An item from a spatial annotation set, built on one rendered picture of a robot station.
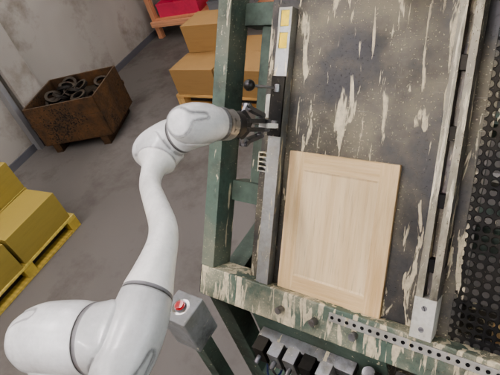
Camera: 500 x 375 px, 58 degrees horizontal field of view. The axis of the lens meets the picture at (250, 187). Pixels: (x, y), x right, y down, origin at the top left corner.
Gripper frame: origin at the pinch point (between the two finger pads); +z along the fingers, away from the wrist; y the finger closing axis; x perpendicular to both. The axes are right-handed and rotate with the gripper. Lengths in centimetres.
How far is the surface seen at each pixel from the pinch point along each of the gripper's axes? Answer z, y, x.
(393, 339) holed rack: 10, -60, -44
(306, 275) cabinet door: 14, -50, -12
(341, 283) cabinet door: 14, -49, -24
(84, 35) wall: 239, 78, 428
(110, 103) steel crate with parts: 182, -2, 305
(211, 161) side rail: 10.5, -15.7, 30.3
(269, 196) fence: 11.6, -24.9, 4.3
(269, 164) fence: 11.6, -13.8, 5.4
